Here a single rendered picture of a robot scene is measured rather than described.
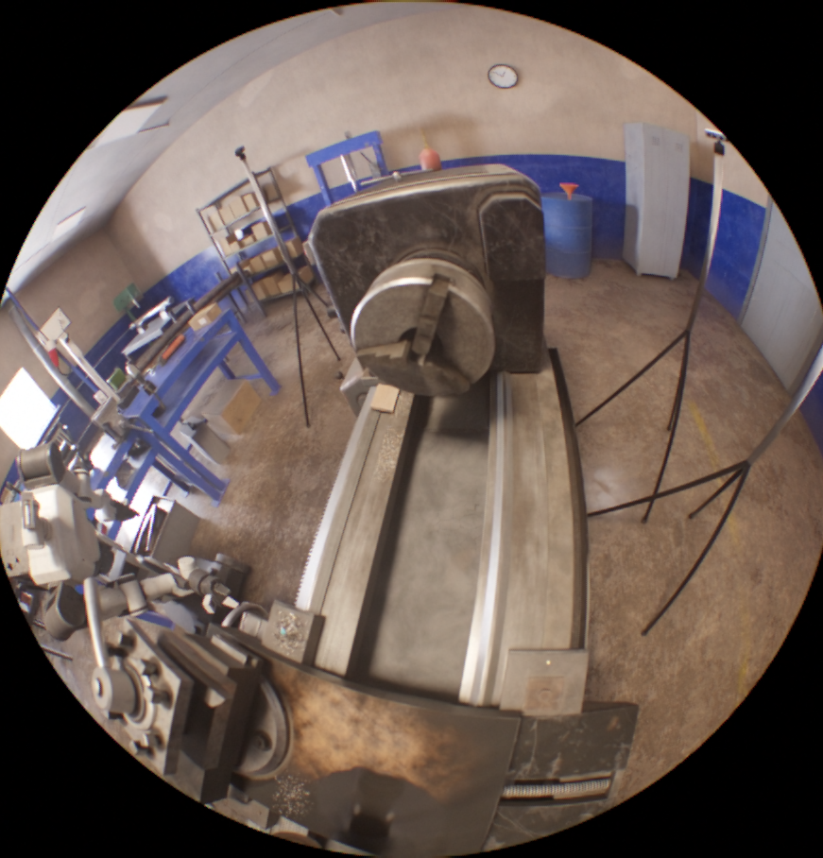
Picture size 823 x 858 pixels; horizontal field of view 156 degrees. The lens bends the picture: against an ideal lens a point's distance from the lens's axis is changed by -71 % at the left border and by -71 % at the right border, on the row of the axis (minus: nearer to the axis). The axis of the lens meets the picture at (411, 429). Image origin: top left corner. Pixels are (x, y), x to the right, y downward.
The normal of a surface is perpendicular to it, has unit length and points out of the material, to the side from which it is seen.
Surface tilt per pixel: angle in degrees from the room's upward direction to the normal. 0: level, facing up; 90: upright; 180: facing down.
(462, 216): 90
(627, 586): 0
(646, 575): 0
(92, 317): 90
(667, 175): 90
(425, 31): 90
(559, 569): 0
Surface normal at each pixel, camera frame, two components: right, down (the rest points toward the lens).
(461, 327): -0.18, 0.78
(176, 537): 0.96, -0.04
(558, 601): -0.23, -0.62
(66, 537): 0.89, -0.45
